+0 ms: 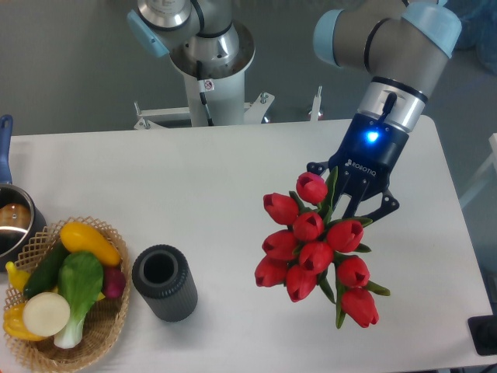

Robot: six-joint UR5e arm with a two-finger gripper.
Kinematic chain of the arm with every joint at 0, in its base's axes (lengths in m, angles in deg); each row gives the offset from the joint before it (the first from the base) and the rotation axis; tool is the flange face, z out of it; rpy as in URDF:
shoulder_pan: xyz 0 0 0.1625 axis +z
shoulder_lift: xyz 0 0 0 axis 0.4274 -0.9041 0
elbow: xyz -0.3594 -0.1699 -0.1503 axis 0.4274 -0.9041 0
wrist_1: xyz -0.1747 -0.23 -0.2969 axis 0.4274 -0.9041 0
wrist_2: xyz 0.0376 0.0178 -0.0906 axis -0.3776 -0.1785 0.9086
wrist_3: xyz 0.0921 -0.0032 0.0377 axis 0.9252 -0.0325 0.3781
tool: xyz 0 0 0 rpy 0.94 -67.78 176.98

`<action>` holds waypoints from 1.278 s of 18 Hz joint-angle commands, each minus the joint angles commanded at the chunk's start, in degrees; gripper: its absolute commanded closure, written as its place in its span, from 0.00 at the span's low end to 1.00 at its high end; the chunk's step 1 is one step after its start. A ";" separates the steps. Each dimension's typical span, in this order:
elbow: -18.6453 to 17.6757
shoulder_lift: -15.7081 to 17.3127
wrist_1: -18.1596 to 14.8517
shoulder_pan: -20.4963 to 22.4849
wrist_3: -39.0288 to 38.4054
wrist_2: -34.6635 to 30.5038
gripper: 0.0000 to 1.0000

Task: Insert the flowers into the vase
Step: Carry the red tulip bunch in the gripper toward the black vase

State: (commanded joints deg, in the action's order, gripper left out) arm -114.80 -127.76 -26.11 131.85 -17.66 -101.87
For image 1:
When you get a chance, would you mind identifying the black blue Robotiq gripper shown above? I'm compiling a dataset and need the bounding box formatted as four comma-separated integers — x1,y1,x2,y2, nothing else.
306,113,408,222

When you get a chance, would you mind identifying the red tulip bouquet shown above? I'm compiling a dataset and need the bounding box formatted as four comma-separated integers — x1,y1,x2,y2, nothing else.
254,168,390,328

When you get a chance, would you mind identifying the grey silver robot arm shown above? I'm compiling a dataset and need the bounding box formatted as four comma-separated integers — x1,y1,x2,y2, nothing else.
127,1,461,222

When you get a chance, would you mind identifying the dark grey ribbed vase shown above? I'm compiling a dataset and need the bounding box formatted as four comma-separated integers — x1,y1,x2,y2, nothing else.
132,244,198,322

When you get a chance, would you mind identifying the black device at table edge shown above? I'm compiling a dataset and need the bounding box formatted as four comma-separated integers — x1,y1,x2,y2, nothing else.
467,315,496,356

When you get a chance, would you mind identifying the blue plastic bag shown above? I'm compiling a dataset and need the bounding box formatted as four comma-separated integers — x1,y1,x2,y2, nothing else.
447,1,496,75

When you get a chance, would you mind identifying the purple red radish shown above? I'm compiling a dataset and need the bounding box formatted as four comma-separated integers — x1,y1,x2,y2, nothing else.
102,267,126,299

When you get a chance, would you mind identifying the yellow squash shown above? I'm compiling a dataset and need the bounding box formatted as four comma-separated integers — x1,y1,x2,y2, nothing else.
59,221,121,267

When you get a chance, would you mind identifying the green bok choy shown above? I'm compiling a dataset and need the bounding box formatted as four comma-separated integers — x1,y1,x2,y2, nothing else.
54,251,103,349

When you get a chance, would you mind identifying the dark green cucumber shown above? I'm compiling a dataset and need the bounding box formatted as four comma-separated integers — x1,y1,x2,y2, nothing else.
23,242,70,299

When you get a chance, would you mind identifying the white onion half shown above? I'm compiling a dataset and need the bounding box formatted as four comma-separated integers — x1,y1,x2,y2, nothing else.
23,292,70,337

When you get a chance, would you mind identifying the yellow banana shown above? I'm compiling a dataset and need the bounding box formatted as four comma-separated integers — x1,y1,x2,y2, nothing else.
5,261,30,293

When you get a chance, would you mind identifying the yellow bell pepper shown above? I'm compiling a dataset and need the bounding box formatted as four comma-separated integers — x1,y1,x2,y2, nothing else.
3,303,46,342

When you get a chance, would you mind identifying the white frame at right edge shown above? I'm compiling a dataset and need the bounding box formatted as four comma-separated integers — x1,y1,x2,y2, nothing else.
459,133,496,209

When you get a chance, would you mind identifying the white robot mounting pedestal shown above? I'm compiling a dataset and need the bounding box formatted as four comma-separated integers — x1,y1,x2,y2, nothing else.
134,21,275,129

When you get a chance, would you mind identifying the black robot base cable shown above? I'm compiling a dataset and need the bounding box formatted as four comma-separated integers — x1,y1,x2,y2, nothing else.
196,61,215,127

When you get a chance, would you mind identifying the blue handled steel saucepan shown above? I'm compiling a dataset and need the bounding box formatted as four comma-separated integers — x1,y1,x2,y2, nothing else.
1,114,46,273

